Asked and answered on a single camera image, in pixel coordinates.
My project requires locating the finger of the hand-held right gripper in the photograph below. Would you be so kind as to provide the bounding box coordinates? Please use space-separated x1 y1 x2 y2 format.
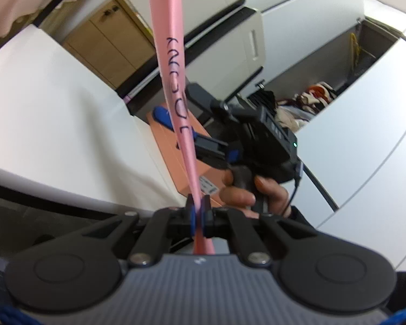
152 106 176 132
193 135 240 170

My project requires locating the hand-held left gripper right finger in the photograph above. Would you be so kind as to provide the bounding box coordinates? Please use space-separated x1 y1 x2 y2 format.
202 194 317 268

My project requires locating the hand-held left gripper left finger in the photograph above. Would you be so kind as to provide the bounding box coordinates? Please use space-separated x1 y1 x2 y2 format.
82 194 197 267

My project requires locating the person's right hand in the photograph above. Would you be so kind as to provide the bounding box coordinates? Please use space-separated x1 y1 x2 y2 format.
219 170 292 219

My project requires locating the black garment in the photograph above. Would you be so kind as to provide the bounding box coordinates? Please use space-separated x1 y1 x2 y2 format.
248 90 278 116

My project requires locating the salmon storage box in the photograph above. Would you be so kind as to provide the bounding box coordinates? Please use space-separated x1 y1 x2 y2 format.
145 108 224 208

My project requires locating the pile of colourful clothes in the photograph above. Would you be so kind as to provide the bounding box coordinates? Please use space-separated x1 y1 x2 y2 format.
277 81 336 130

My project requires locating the wooden cabinet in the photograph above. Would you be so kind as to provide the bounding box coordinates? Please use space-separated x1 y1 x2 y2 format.
63 0 157 89

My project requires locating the pastel pink quilt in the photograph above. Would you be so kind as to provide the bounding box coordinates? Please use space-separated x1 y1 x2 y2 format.
0 0 100 39

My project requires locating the black cable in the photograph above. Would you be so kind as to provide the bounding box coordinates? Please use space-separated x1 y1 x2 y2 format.
299 162 339 211

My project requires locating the blue braided cord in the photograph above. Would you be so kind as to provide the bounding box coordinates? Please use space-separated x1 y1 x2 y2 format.
387 306 406 325
0 305 24 325

